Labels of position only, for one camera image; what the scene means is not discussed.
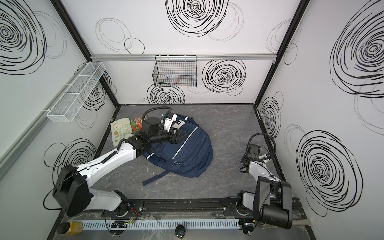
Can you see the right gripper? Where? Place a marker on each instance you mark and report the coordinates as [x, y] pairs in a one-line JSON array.
[[244, 161]]

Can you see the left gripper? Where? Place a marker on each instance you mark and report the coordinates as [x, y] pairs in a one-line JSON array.
[[174, 136]]

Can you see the navy blue student backpack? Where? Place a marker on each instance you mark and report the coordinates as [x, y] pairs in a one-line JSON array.
[[189, 158]]

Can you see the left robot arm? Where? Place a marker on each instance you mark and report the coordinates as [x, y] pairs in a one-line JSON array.
[[73, 190]]

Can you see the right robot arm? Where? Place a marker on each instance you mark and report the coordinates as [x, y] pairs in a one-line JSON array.
[[271, 203]]

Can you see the orange green snack packet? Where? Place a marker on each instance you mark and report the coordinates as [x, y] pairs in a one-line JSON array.
[[136, 124]]

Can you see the white cream food pouch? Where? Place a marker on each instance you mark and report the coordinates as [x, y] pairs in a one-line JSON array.
[[121, 129]]

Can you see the black round knob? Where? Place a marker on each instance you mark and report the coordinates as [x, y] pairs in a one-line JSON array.
[[180, 232]]

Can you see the yellow black cylinder object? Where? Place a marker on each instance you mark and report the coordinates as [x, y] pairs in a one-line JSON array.
[[69, 228]]

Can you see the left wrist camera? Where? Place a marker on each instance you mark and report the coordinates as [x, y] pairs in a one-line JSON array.
[[169, 119]]

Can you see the black wire wall basket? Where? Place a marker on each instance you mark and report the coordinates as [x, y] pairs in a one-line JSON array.
[[175, 70]]

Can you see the white wire wall shelf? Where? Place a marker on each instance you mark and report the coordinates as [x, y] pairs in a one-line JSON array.
[[83, 92]]

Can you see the white slotted cable duct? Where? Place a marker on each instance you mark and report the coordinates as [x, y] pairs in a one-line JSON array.
[[193, 224]]

